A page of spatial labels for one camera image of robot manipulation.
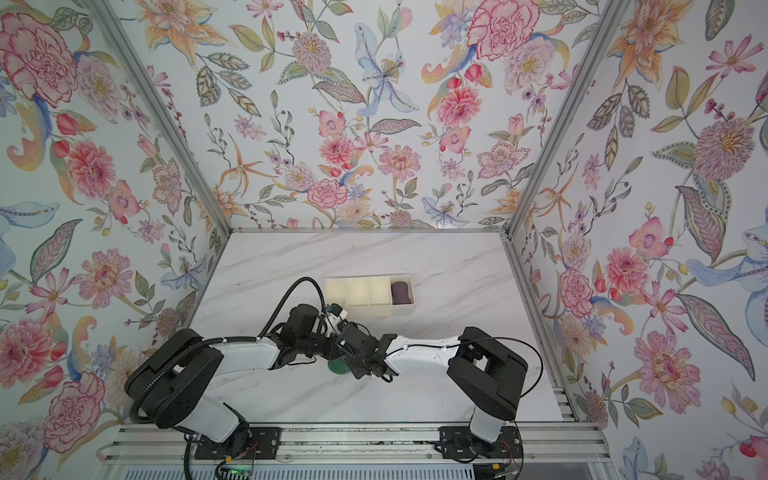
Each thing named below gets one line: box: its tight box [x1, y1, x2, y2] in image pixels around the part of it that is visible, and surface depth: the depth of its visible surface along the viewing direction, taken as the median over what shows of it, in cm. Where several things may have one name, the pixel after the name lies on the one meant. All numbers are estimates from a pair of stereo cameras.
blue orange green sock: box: [328, 354, 350, 375], surface depth 87 cm
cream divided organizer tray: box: [324, 274, 415, 319], surface depth 102 cm
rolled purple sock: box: [391, 281, 411, 305], surface depth 98 cm
